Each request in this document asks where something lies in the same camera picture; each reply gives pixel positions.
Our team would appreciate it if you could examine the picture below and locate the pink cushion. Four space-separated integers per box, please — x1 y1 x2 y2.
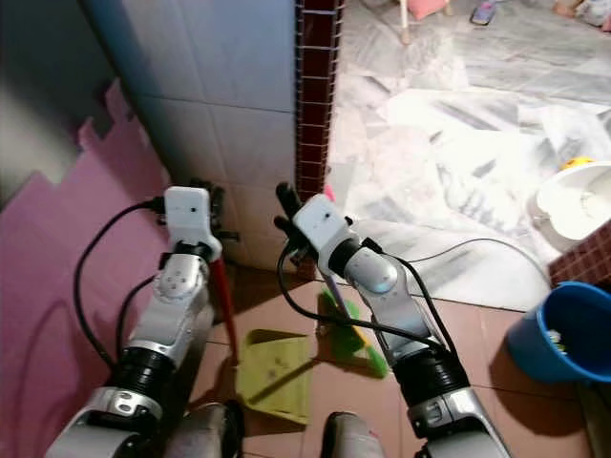
406 0 452 20

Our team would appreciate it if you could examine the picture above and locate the white round basin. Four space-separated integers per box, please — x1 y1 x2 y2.
530 164 611 251

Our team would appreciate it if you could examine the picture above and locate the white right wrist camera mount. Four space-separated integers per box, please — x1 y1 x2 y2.
292 194 352 260

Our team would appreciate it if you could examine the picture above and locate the blue plastic bucket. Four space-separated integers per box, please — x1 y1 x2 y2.
506 281 611 385

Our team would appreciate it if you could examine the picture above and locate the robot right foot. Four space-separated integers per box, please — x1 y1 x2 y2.
320 410 388 458

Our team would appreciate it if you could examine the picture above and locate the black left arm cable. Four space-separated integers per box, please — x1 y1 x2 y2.
76 198 168 368

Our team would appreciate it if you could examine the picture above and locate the pink foam mat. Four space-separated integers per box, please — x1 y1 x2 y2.
0 81 201 458

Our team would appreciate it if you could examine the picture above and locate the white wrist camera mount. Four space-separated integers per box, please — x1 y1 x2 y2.
292 194 352 260
164 186 211 251

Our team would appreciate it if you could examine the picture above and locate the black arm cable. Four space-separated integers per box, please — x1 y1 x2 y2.
76 198 168 368
277 246 469 359

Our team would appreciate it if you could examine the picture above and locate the green broom with blue handle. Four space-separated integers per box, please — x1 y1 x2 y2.
317 272 390 378

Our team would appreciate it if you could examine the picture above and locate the thin black floor cable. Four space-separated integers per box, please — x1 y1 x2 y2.
406 239 555 316

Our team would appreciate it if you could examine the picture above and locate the person's bare foot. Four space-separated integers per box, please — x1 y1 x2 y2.
552 0 611 25

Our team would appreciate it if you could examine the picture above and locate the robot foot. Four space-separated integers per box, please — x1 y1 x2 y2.
177 401 244 458
320 410 388 458

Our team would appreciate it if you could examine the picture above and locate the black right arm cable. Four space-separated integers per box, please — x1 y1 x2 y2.
277 246 469 359

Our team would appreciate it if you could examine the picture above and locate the small purple toy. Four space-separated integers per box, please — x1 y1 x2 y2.
470 0 502 26

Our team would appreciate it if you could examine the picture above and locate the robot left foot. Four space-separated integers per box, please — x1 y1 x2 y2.
177 401 244 458

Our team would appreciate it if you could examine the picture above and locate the green dustpan with red handle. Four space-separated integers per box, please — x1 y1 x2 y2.
210 256 313 427

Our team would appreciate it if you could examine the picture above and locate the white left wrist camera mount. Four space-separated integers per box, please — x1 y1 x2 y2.
164 186 211 251

